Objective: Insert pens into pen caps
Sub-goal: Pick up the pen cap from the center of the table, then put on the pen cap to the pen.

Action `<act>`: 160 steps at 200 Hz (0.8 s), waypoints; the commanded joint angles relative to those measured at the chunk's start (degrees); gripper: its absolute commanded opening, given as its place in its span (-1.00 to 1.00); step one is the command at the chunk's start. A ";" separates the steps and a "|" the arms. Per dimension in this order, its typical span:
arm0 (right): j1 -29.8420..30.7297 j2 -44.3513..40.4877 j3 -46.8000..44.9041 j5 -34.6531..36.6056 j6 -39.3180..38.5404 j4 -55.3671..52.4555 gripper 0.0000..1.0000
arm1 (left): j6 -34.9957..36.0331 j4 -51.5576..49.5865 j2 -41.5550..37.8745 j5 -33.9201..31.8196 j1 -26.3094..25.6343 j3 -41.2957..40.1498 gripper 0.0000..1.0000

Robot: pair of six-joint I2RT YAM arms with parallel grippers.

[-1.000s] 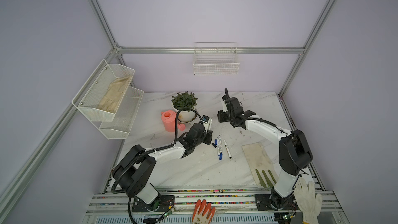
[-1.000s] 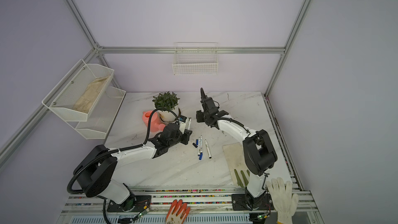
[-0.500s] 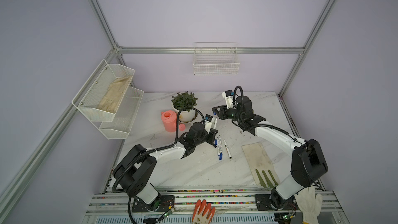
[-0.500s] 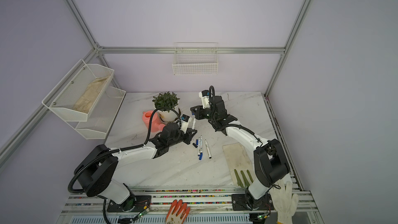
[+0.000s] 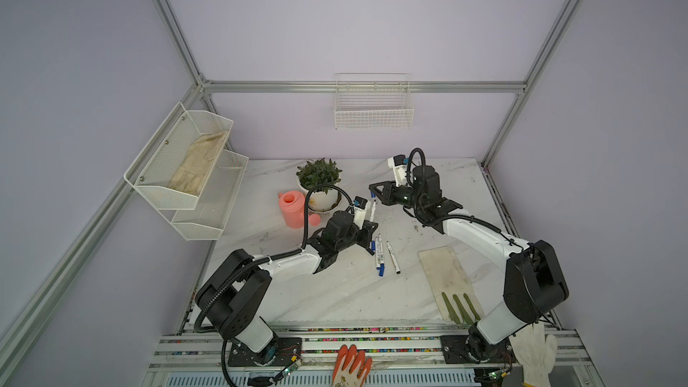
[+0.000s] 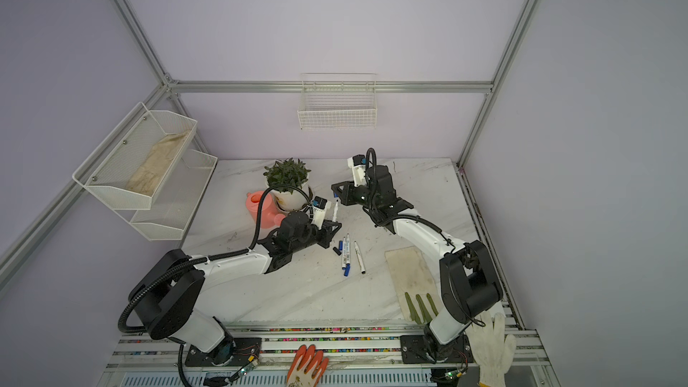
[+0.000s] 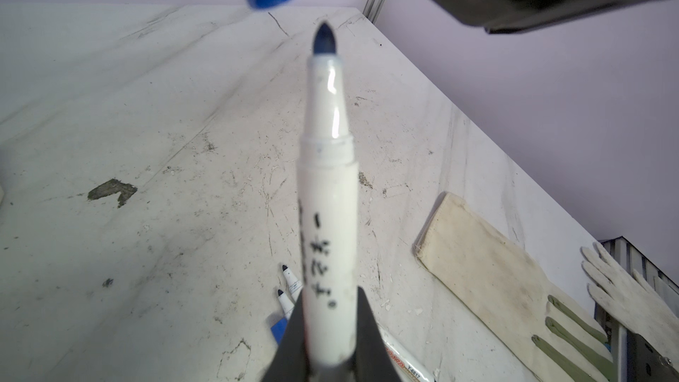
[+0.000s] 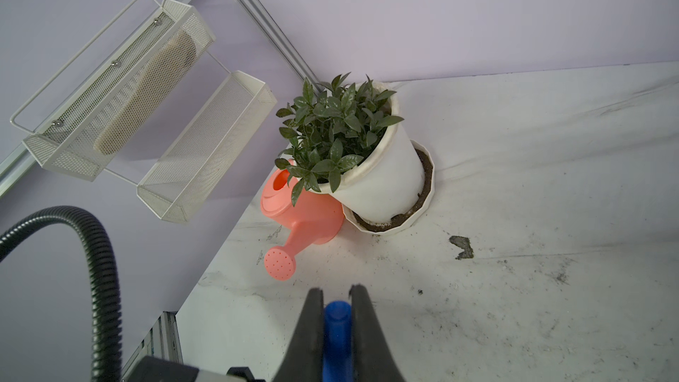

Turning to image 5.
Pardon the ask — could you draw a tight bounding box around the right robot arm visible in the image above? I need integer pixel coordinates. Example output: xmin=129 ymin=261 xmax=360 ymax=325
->
xmin=369 ymin=164 xmax=569 ymax=363

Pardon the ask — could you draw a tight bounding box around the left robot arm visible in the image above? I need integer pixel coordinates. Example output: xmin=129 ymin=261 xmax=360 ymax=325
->
xmin=193 ymin=209 xmax=379 ymax=366

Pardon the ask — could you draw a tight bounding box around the white pen blue end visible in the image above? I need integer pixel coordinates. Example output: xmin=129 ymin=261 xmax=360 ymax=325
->
xmin=370 ymin=239 xmax=381 ymax=271

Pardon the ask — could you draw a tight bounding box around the white pen right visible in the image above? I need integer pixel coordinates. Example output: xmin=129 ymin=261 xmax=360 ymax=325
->
xmin=385 ymin=241 xmax=401 ymax=274

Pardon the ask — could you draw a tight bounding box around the white pen with blue cap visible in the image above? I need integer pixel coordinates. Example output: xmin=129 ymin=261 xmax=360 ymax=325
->
xmin=376 ymin=235 xmax=385 ymax=277

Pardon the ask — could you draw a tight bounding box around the pink watering can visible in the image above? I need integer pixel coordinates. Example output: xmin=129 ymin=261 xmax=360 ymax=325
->
xmin=279 ymin=190 xmax=321 ymax=229

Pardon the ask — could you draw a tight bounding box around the green potted plant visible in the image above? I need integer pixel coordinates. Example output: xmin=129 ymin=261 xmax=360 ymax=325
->
xmin=297 ymin=158 xmax=342 ymax=212

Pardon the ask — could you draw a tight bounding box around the beige green work glove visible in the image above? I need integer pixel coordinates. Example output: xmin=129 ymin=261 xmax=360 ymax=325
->
xmin=417 ymin=247 xmax=485 ymax=326

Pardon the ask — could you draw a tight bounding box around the orange rubber glove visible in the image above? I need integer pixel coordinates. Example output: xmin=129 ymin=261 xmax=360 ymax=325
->
xmin=331 ymin=345 xmax=372 ymax=387

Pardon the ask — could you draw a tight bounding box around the white two-tier mesh shelf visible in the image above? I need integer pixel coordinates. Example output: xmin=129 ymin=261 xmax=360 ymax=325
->
xmin=124 ymin=103 xmax=248 ymax=241

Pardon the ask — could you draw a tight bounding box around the white knit glove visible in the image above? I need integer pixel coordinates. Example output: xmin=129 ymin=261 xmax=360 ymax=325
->
xmin=510 ymin=322 xmax=557 ymax=387

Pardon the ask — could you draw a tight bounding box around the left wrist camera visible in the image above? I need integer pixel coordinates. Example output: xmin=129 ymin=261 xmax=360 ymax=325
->
xmin=352 ymin=196 xmax=368 ymax=229

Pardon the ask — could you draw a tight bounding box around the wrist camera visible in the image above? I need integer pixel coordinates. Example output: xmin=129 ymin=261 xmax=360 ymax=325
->
xmin=387 ymin=154 xmax=409 ymax=187
xmin=352 ymin=196 xmax=368 ymax=229

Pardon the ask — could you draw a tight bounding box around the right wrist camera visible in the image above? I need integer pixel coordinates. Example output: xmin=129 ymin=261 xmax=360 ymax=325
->
xmin=387 ymin=154 xmax=409 ymax=187

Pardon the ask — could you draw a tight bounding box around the white wire wall basket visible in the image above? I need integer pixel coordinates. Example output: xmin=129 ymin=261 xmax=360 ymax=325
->
xmin=334 ymin=73 xmax=415 ymax=131

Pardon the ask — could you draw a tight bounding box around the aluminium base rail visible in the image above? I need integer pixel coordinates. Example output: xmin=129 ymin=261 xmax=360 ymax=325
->
xmin=140 ymin=321 xmax=606 ymax=387

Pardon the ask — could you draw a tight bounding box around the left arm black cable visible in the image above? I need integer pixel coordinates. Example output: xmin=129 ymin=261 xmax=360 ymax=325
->
xmin=192 ymin=183 xmax=356 ymax=334

